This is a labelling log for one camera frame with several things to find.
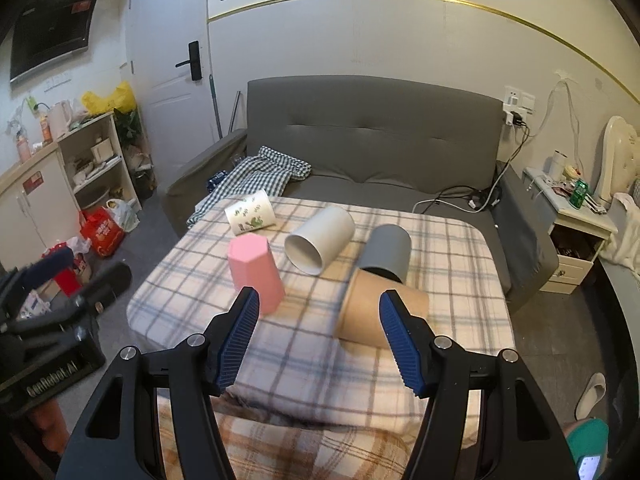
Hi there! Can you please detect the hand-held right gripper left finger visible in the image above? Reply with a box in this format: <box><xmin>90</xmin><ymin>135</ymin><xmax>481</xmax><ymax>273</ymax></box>
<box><xmin>55</xmin><ymin>286</ymin><xmax>261</xmax><ymax>480</ymax></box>

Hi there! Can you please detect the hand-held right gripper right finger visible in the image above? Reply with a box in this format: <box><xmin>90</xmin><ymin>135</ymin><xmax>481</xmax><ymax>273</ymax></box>
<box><xmin>378</xmin><ymin>289</ymin><xmax>581</xmax><ymax>480</ymax></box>

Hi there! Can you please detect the white plastic bag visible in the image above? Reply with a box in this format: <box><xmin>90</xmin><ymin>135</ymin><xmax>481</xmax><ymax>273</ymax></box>
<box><xmin>105</xmin><ymin>198</ymin><xmax>140</xmax><ymax>234</ymax></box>

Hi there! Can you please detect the yellow plastic bag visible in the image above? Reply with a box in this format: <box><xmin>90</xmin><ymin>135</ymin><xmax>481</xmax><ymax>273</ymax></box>
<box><xmin>81</xmin><ymin>81</ymin><xmax>138</xmax><ymax>115</ymax></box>

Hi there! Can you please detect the white kitchen cabinet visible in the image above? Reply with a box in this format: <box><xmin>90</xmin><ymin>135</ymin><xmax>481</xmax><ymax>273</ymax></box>
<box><xmin>0</xmin><ymin>142</ymin><xmax>82</xmax><ymax>272</ymax></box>

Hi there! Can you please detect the white open shelf unit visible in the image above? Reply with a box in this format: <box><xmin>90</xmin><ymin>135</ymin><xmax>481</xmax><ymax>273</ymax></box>
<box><xmin>57</xmin><ymin>112</ymin><xmax>141</xmax><ymax>212</ymax></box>

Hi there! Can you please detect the brown paper cup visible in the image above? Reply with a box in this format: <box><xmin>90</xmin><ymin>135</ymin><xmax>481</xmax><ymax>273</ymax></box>
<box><xmin>334</xmin><ymin>268</ymin><xmax>430</xmax><ymax>347</ymax></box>

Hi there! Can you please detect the black cable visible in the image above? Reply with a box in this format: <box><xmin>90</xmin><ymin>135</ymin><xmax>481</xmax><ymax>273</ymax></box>
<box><xmin>414</xmin><ymin>124</ymin><xmax>532</xmax><ymax>212</ymax></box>

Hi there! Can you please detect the grey sofa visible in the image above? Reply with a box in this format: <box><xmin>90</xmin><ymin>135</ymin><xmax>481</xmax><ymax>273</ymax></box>
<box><xmin>165</xmin><ymin>76</ymin><xmax>560</xmax><ymax>312</ymax></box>

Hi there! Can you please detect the mop handle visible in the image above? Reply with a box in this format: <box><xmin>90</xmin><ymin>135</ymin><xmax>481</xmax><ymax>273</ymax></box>
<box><xmin>208</xmin><ymin>75</ymin><xmax>224</xmax><ymax>142</ymax></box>

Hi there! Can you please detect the plain white cup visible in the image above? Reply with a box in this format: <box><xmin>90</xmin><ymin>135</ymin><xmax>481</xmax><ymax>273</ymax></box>
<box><xmin>284</xmin><ymin>205</ymin><xmax>356</xmax><ymax>276</ymax></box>

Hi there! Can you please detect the white cloth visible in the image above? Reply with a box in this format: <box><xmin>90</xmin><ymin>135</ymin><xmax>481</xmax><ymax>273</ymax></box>
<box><xmin>597</xmin><ymin>192</ymin><xmax>640</xmax><ymax>277</ymax></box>

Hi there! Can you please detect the red box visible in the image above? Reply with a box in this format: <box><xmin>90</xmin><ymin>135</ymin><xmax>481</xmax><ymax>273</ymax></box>
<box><xmin>46</xmin><ymin>255</ymin><xmax>94</xmax><ymax>297</ymax></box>

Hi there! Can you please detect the red shopping bag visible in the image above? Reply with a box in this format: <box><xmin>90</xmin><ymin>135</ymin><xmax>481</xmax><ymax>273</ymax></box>
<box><xmin>80</xmin><ymin>207</ymin><xmax>126</xmax><ymax>259</ymax></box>

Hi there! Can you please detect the white cable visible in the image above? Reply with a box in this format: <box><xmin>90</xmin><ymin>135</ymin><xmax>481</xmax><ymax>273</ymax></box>
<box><xmin>529</xmin><ymin>72</ymin><xmax>587</xmax><ymax>172</ymax></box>

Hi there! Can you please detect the person's left forearm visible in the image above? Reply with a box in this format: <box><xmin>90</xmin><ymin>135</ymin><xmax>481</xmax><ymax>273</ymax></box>
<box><xmin>10</xmin><ymin>400</ymin><xmax>71</xmax><ymax>480</ymax></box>

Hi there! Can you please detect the pink faceted cup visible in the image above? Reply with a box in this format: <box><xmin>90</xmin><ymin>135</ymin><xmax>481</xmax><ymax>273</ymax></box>
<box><xmin>227</xmin><ymin>236</ymin><xmax>286</xmax><ymax>316</ymax></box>

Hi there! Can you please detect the plaid tablecloth table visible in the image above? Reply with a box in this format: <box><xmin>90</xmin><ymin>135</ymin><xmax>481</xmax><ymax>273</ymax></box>
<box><xmin>127</xmin><ymin>195</ymin><xmax>518</xmax><ymax>480</ymax></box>

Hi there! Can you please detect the white headboard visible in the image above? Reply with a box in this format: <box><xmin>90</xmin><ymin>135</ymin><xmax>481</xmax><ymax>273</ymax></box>
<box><xmin>592</xmin><ymin>116</ymin><xmax>640</xmax><ymax>207</ymax></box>

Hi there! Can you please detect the white slipper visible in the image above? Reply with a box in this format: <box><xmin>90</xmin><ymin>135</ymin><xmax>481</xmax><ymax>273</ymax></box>
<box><xmin>575</xmin><ymin>372</ymin><xmax>607</xmax><ymax>421</ymax></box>

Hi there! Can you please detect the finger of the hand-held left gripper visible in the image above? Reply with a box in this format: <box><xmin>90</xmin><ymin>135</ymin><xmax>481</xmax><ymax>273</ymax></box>
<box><xmin>7</xmin><ymin>261</ymin><xmax>134</xmax><ymax>336</ymax></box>
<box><xmin>0</xmin><ymin>246</ymin><xmax>77</xmax><ymax>306</ymax></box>

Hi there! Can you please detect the white cup with green print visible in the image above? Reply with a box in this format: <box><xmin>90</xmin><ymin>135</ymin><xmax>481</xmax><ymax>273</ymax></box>
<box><xmin>224</xmin><ymin>190</ymin><xmax>277</xmax><ymax>236</ymax></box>

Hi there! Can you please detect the black range hood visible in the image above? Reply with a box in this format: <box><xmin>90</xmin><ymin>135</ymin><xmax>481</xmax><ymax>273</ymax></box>
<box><xmin>9</xmin><ymin>0</ymin><xmax>104</xmax><ymax>85</ymax></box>

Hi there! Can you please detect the white nightstand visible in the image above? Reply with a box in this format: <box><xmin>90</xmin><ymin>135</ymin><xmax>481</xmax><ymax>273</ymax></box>
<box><xmin>522</xmin><ymin>167</ymin><xmax>619</xmax><ymax>295</ymax></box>

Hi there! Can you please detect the green potted plant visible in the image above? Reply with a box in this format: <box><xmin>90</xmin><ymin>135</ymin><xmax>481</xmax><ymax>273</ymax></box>
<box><xmin>114</xmin><ymin>109</ymin><xmax>144</xmax><ymax>147</ymax></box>

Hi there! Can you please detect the grey cup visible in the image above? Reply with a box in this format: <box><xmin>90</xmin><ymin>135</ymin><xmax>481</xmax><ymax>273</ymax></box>
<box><xmin>357</xmin><ymin>224</ymin><xmax>412</xmax><ymax>283</ymax></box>

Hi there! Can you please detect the white door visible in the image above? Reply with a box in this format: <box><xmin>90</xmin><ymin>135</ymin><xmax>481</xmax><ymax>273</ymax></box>
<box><xmin>127</xmin><ymin>0</ymin><xmax>217</xmax><ymax>196</ymax></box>

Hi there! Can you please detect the black door lock handle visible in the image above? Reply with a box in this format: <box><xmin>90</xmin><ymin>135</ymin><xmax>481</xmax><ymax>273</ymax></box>
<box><xmin>176</xmin><ymin>40</ymin><xmax>201</xmax><ymax>82</ymax></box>

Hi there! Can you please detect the green checked cloth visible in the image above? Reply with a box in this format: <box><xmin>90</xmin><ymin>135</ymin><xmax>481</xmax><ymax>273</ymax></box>
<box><xmin>187</xmin><ymin>146</ymin><xmax>312</xmax><ymax>228</ymax></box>

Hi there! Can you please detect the green can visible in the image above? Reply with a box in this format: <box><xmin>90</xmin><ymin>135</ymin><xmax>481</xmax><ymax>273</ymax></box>
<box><xmin>569</xmin><ymin>179</ymin><xmax>589</xmax><ymax>210</ymax></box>

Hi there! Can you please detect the white electric kettle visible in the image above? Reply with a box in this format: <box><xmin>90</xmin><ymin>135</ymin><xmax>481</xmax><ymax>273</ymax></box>
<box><xmin>48</xmin><ymin>101</ymin><xmax>74</xmax><ymax>140</ymax></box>

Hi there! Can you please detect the wall power outlet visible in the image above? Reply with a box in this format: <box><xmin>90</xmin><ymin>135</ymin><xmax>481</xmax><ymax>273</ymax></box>
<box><xmin>502</xmin><ymin>86</ymin><xmax>536</xmax><ymax>114</ymax></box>

